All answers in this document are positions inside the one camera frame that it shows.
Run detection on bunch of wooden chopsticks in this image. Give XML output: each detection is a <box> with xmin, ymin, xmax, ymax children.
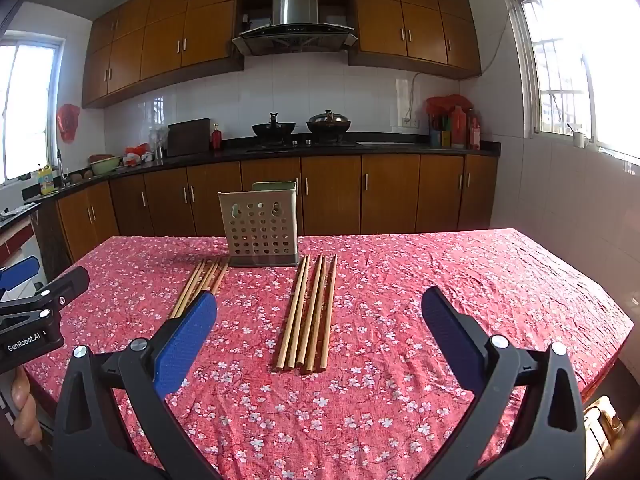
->
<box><xmin>169</xmin><ymin>257</ymin><xmax>231</xmax><ymax>321</ymax></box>
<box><xmin>272</xmin><ymin>255</ymin><xmax>339</xmax><ymax>375</ymax></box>

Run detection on wok with lid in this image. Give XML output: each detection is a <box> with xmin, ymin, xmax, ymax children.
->
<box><xmin>306</xmin><ymin>109</ymin><xmax>352</xmax><ymax>143</ymax></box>

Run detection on steel range hood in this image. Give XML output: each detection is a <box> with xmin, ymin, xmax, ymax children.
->
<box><xmin>231</xmin><ymin>0</ymin><xmax>359</xmax><ymax>57</ymax></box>

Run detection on group of condiment bottles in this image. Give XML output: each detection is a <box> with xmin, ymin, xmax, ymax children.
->
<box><xmin>429</xmin><ymin>107</ymin><xmax>482</xmax><ymax>151</ymax></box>

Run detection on red floral tablecloth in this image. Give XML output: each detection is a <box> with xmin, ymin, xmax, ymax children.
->
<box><xmin>22</xmin><ymin>228</ymin><xmax>635</xmax><ymax>480</ymax></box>

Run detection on clear cup with chopsticks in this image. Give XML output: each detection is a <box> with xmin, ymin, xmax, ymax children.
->
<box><xmin>218</xmin><ymin>181</ymin><xmax>301</xmax><ymax>268</ymax></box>

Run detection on black wok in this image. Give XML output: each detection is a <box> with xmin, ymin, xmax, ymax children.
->
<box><xmin>251</xmin><ymin>112</ymin><xmax>297</xmax><ymax>143</ymax></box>

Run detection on black gas stove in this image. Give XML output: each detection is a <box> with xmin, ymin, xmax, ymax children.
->
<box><xmin>247</xmin><ymin>141</ymin><xmax>358</xmax><ymax>154</ymax></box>

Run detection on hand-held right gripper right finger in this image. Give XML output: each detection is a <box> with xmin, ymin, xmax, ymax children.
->
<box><xmin>421</xmin><ymin>287</ymin><xmax>588</xmax><ymax>480</ymax></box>

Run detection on white socket cable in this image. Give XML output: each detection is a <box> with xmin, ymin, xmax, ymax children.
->
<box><xmin>407</xmin><ymin>72</ymin><xmax>423</xmax><ymax>121</ymax></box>

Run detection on dark wooden cutting board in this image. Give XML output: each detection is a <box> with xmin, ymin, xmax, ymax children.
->
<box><xmin>166</xmin><ymin>118</ymin><xmax>211</xmax><ymax>157</ymax></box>

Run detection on large barred window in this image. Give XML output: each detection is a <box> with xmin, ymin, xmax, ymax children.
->
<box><xmin>505</xmin><ymin>0</ymin><xmax>640</xmax><ymax>161</ymax></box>

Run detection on green plastic basin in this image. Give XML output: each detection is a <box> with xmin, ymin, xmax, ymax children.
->
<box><xmin>89</xmin><ymin>156</ymin><xmax>122</xmax><ymax>176</ymax></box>

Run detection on person's left hand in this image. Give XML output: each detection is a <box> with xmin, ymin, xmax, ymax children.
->
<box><xmin>10</xmin><ymin>366</ymin><xmax>44</xmax><ymax>447</ymax></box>

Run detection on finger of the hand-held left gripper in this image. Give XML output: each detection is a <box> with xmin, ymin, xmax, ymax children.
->
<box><xmin>0</xmin><ymin>266</ymin><xmax>91</xmax><ymax>333</ymax></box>
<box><xmin>0</xmin><ymin>255</ymin><xmax>41</xmax><ymax>293</ymax></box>

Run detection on red and white bag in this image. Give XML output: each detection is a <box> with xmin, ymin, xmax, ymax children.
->
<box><xmin>122</xmin><ymin>143</ymin><xmax>153</xmax><ymax>166</ymax></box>

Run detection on red hanging plastic bag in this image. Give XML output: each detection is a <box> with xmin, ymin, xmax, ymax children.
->
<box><xmin>56</xmin><ymin>104</ymin><xmax>81</xmax><ymax>141</ymax></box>

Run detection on red bag over condiments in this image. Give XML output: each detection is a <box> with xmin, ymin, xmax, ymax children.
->
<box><xmin>425</xmin><ymin>94</ymin><xmax>475</xmax><ymax>121</ymax></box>

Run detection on wooden base cabinets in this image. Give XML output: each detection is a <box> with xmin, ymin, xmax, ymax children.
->
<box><xmin>37</xmin><ymin>154</ymin><xmax>499</xmax><ymax>266</ymax></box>

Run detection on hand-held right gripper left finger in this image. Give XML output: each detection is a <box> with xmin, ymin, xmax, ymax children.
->
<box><xmin>52</xmin><ymin>290</ymin><xmax>218</xmax><ymax>480</ymax></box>

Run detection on white and red appliance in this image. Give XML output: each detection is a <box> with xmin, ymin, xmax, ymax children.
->
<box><xmin>0</xmin><ymin>205</ymin><xmax>42</xmax><ymax>281</ymax></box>

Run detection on thin wall cable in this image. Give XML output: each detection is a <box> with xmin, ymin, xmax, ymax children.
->
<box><xmin>480</xmin><ymin>0</ymin><xmax>516</xmax><ymax>77</ymax></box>

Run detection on wooden wall cabinets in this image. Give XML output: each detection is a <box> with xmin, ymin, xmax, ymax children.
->
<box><xmin>81</xmin><ymin>0</ymin><xmax>482</xmax><ymax>109</ymax></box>

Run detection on window beside sink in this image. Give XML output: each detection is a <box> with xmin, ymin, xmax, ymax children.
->
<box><xmin>0</xmin><ymin>35</ymin><xmax>66</xmax><ymax>186</ymax></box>

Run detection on yellow detergent bottle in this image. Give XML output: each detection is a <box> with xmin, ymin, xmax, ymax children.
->
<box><xmin>37</xmin><ymin>164</ymin><xmax>57</xmax><ymax>196</ymax></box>

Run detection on wooden chair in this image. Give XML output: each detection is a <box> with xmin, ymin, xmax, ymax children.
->
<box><xmin>582</xmin><ymin>395</ymin><xmax>626</xmax><ymax>461</ymax></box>

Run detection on black kitchen countertop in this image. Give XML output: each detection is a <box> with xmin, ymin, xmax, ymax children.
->
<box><xmin>0</xmin><ymin>140</ymin><xmax>502</xmax><ymax>226</ymax></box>

